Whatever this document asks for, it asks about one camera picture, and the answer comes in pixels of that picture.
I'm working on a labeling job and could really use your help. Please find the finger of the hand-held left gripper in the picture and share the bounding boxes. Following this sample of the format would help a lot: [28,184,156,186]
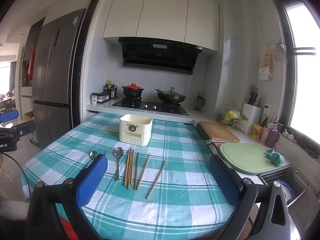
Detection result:
[0,109,19,124]

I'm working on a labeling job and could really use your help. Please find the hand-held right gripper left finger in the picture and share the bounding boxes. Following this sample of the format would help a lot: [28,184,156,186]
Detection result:
[26,154,108,240]

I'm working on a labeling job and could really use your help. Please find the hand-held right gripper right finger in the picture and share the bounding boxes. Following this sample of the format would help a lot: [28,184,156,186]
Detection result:
[209,155,300,240]

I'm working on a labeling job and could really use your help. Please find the row of wooden chopsticks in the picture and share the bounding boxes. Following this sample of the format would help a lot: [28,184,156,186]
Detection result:
[104,147,167,200]

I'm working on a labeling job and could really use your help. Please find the cream utensil holder box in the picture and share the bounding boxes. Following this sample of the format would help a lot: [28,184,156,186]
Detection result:
[119,114,153,147]

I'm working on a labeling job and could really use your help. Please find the person's left forearm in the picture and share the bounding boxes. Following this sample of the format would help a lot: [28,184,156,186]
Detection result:
[0,191,30,221]

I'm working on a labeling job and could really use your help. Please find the cardboard box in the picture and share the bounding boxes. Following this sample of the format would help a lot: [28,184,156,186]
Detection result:
[24,111,41,148]

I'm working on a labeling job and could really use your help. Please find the green cutting board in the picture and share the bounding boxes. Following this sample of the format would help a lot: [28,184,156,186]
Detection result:
[219,143,292,176]

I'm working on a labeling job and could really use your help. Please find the large metal spoon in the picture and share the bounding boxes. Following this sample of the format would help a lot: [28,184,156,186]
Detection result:
[114,147,124,181]

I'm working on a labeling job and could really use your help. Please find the teal checked tablecloth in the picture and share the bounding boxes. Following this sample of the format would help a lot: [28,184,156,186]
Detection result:
[21,112,247,240]

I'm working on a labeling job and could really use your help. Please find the wooden cutting board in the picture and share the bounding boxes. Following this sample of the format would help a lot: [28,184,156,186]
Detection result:
[199,121,241,143]

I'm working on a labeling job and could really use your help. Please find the teal dish cloth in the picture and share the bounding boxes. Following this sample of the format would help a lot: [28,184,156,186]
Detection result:
[265,149,285,167]

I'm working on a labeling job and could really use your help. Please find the grey refrigerator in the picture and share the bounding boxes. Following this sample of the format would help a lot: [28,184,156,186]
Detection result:
[32,8,87,150]

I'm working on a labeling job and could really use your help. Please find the blue and white plate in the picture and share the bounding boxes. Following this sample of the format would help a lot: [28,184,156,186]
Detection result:
[277,180,293,205]

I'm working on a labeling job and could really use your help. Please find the yellow green plastic bag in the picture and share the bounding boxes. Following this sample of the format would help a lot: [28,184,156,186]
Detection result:
[219,109,248,127]

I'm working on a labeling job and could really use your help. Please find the purple soap bottle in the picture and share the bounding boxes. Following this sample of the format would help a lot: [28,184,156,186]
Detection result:
[264,123,280,148]

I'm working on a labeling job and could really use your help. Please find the white knife block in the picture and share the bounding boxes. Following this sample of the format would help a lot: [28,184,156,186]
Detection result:
[240,92,262,135]

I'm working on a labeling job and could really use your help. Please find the metal sink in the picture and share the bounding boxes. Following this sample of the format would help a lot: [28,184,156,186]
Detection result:
[259,166,309,207]

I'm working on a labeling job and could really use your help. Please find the garlic bulbs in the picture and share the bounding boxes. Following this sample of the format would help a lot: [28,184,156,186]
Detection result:
[282,129,295,141]

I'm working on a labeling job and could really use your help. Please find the glass pitcher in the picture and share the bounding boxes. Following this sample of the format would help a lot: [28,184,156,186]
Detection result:
[194,95,205,111]

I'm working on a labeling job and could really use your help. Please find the group of condiment bottles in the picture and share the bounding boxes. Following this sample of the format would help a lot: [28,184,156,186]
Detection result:
[104,78,118,100]

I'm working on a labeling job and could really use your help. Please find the black gas hob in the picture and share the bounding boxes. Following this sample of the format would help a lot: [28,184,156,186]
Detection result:
[112,97,189,116]

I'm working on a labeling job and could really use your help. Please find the black pot with red lid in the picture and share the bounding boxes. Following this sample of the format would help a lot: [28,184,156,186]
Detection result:
[122,83,145,99]

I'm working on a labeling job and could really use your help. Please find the wok with glass lid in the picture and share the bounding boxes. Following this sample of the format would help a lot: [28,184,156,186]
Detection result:
[154,87,187,104]

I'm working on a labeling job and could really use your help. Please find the hanging printed towel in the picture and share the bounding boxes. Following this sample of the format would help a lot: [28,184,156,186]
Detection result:
[258,48,274,81]

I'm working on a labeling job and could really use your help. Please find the black range hood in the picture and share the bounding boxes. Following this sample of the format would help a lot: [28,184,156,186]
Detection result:
[118,37,202,75]

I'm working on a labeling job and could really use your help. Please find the window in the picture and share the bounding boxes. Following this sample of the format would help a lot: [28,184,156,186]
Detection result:
[274,0,320,159]

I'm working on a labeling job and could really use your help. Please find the black cable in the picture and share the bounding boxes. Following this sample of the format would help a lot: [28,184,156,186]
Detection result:
[4,152,33,202]

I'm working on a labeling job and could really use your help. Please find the black door frame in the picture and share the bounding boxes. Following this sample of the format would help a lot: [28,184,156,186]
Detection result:
[71,0,105,132]

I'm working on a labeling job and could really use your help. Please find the white wall cabinet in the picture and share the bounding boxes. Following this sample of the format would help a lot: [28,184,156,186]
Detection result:
[103,0,220,53]

